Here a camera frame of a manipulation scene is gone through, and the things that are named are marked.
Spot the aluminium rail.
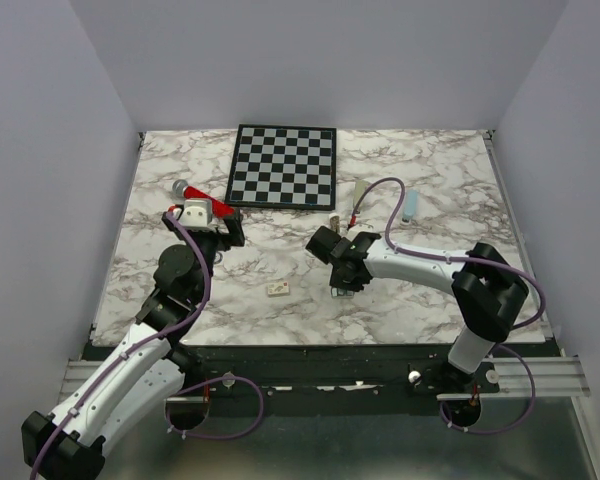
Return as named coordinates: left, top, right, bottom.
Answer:
left=437, top=355, right=589, bottom=403
left=58, top=360, right=211, bottom=405

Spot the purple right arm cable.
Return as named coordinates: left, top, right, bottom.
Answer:
left=347, top=177, right=549, bottom=435

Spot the aluminium rail right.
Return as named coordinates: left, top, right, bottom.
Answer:
left=437, top=355, right=589, bottom=403

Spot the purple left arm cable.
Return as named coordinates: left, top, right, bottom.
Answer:
left=27, top=209, right=264, bottom=479

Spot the red glitter toy microphone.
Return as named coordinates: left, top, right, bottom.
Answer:
left=172, top=179, right=240, bottom=219

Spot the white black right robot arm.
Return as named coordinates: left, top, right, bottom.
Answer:
left=306, top=227, right=529, bottom=392

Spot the pale green stapler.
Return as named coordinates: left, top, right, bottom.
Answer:
left=352, top=180, right=369, bottom=215

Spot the grey staple strip tray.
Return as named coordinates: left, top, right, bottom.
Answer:
left=331, top=288, right=355, bottom=298

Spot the small staple box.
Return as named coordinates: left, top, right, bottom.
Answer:
left=266, top=281, right=290, bottom=297

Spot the black white chessboard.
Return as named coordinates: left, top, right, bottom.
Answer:
left=225, top=124, right=337, bottom=211

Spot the light blue stapler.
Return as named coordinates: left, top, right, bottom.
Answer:
left=401, top=189, right=419, bottom=223

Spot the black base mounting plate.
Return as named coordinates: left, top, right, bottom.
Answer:
left=168, top=344, right=504, bottom=417

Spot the aluminium rail left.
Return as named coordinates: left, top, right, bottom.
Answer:
left=58, top=360, right=211, bottom=405

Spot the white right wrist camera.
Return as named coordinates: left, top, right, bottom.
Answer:
left=346, top=215, right=380, bottom=240

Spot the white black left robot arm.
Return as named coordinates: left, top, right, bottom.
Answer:
left=21, top=209, right=245, bottom=479

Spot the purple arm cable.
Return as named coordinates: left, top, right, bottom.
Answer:
left=27, top=209, right=264, bottom=479
left=347, top=177, right=549, bottom=435

